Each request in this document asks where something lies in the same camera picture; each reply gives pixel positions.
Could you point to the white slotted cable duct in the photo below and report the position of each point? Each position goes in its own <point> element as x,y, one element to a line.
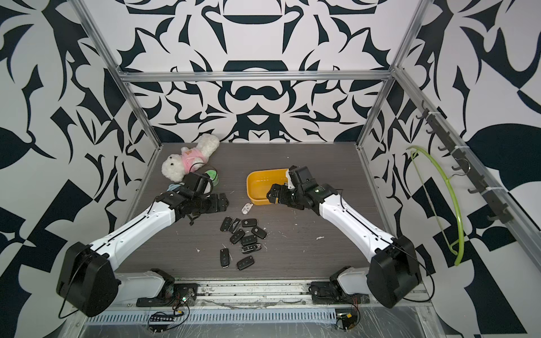
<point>229,316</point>

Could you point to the black chrome-edged car key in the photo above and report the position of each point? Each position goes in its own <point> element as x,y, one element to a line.
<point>250,248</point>

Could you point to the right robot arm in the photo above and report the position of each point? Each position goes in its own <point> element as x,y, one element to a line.
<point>393,271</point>

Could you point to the aluminium frame back bar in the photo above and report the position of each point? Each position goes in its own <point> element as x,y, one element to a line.
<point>147,77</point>

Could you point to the black wall hook rack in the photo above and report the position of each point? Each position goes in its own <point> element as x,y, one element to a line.
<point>466,166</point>

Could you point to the yellow plastic storage box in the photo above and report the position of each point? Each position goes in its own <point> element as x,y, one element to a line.
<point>261,181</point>

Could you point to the green plastic clothes hanger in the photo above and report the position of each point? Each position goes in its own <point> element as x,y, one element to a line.
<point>456,246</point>

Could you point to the black car key bottom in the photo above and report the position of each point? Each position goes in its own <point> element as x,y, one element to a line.
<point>245,263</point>

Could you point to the white plush dog pink shirt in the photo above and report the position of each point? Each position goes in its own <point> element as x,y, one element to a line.
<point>189,160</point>

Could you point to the white silver car key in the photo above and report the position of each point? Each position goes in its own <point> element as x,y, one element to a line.
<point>246,208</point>

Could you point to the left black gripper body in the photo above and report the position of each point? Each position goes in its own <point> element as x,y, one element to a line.
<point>211,204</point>

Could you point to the black car key top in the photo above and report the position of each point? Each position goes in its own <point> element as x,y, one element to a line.
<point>250,222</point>

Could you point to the black flip key slanted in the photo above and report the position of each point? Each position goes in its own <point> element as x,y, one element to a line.
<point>235,225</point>

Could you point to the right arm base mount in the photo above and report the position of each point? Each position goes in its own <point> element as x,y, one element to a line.
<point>327,293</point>

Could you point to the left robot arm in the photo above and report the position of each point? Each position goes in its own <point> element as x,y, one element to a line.
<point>88,279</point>

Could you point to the light blue alarm clock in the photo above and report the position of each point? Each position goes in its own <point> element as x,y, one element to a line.
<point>173,187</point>

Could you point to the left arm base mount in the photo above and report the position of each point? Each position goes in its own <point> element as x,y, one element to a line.
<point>171,295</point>

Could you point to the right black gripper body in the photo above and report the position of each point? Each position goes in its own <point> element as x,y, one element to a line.
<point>290,196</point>

